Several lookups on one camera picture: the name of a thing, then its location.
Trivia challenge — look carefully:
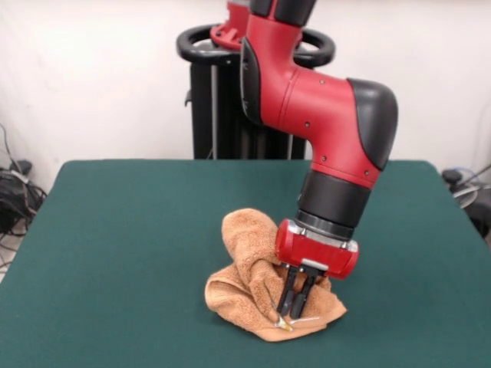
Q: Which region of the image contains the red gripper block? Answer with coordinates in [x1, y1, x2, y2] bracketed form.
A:
[275, 218, 361, 319]

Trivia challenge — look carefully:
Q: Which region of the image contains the tan terry towel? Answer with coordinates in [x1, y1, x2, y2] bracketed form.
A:
[204, 208, 348, 342]

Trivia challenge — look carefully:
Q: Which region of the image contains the dark green tablecloth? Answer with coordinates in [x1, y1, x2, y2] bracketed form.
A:
[0, 159, 491, 368]

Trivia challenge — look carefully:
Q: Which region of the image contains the grey round base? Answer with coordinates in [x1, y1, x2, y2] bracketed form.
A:
[454, 183, 479, 210]

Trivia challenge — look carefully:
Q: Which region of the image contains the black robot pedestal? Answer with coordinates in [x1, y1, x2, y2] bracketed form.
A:
[176, 23, 337, 161]

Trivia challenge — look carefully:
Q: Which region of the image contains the black cable tangle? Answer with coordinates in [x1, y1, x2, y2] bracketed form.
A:
[0, 122, 49, 269]

